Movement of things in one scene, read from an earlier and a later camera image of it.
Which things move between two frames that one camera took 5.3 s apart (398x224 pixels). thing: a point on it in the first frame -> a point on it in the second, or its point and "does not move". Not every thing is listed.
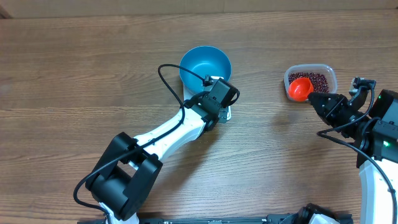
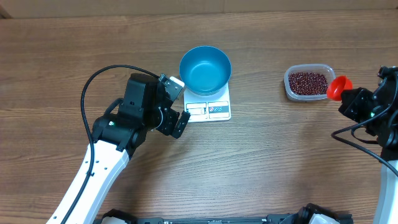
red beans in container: [319, 81] does not move
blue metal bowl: [203, 60] does not move
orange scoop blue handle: [300, 88] -> [337, 85]
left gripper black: [224, 116] -> [172, 116]
